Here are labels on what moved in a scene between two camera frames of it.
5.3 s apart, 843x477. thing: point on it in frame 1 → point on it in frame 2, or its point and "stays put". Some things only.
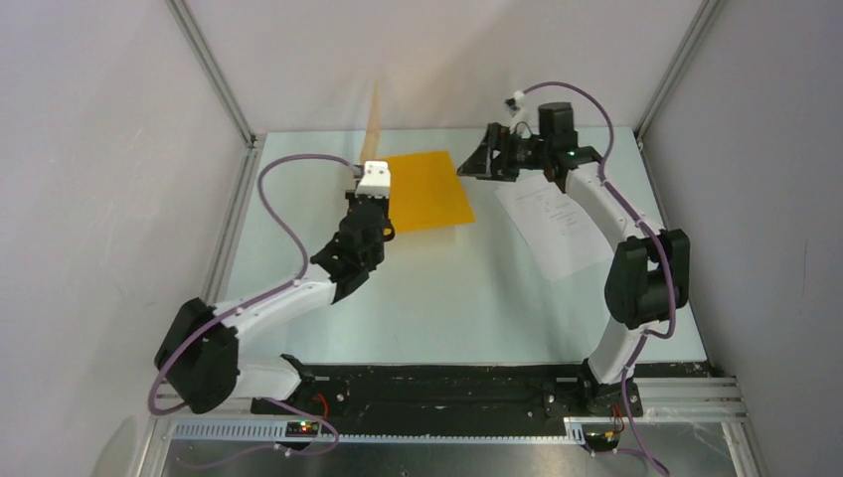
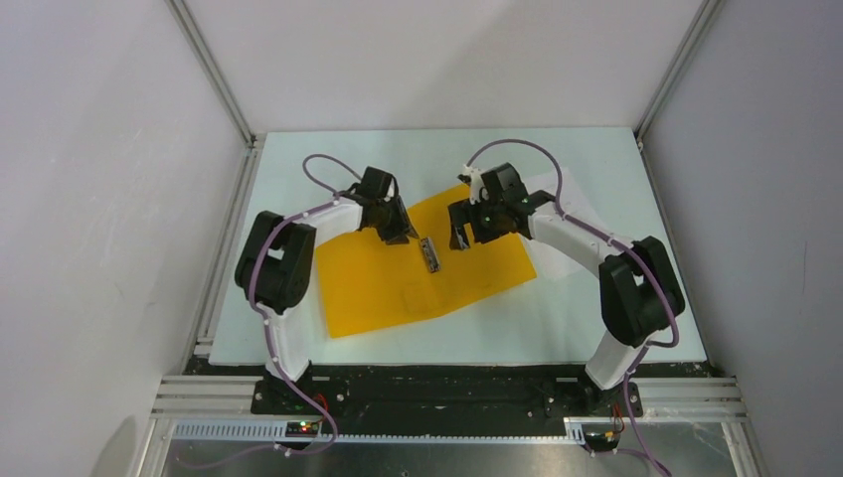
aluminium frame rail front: (663, 398) stays put
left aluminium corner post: (189, 29) stays put
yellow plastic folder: (425, 191) → (370, 284)
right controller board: (603, 440) stays put
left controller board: (304, 429) stays put
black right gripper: (479, 163) → (463, 213)
